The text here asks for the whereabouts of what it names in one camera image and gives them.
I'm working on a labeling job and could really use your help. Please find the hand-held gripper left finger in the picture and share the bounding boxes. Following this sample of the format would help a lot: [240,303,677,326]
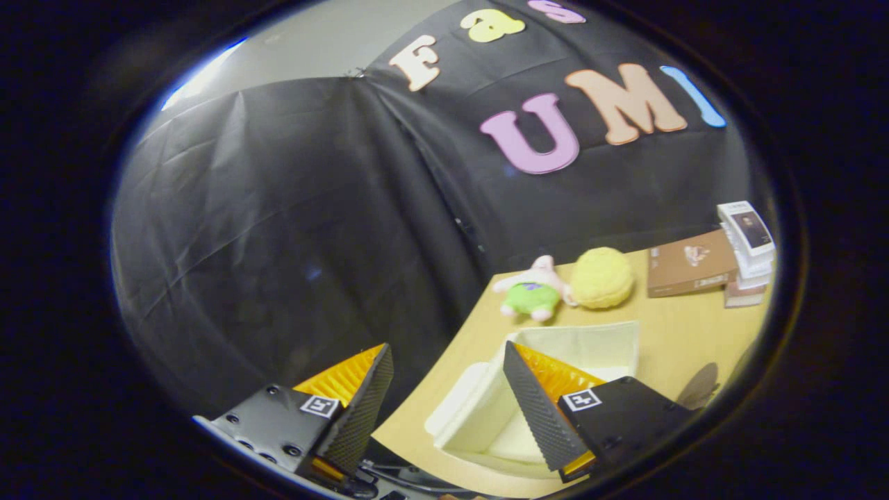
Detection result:
[193,342,394,487]

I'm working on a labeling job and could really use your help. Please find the white book portrait cover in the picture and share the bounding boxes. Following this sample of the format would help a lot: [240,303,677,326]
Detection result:
[717,201,776,258]

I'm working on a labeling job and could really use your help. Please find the pinkish brown book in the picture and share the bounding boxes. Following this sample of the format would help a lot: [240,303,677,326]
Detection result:
[724,281,768,308]

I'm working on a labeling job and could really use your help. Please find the yellow round plush toy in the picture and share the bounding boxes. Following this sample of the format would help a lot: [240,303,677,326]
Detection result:
[571,247,635,310]

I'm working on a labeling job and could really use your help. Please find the black backdrop cloth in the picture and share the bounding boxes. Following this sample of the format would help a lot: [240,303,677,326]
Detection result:
[111,0,754,417]

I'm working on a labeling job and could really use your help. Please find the beige fabric storage box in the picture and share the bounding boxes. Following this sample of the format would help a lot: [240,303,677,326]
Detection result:
[425,321,641,480]

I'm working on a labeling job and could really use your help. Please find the pink plush toy green shorts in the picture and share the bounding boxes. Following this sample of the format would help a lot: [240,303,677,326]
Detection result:
[492,255,579,324]

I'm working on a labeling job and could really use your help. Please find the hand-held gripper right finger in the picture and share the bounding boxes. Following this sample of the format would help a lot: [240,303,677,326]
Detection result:
[502,340,697,485]

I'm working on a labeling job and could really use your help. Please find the brown flat book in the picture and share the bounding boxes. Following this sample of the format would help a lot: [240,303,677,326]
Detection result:
[647,229,738,298]

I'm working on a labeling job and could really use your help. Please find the white book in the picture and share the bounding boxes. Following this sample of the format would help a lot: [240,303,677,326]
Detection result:
[724,229,776,273]
[733,264,773,290]

